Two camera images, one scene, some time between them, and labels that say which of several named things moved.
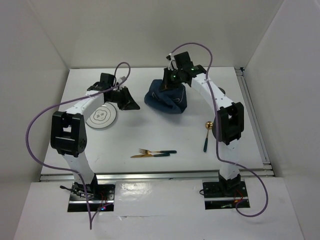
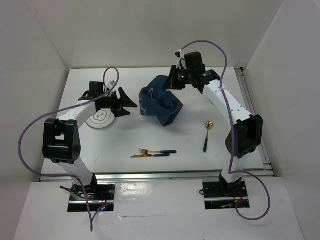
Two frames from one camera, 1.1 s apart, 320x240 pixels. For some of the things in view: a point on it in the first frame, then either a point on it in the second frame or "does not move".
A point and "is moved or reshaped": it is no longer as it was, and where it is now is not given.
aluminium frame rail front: (47, 176) does not move
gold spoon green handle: (209, 125) does not move
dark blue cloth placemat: (172, 100) is moved or reshaped
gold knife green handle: (153, 155) does not move
